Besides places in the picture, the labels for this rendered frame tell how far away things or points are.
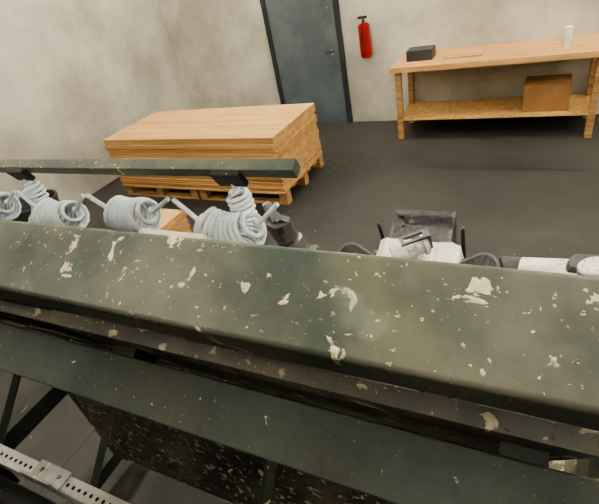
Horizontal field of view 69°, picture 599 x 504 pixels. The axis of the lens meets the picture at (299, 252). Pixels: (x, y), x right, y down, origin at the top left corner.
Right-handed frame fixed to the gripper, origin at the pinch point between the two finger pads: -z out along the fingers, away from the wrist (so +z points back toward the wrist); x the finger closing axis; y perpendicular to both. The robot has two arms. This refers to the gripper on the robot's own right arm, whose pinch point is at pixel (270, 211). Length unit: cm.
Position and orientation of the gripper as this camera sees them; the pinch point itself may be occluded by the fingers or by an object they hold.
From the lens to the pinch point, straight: 125.4
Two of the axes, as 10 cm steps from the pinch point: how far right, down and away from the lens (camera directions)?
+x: 4.7, 2.5, -8.4
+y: -7.6, 6.0, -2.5
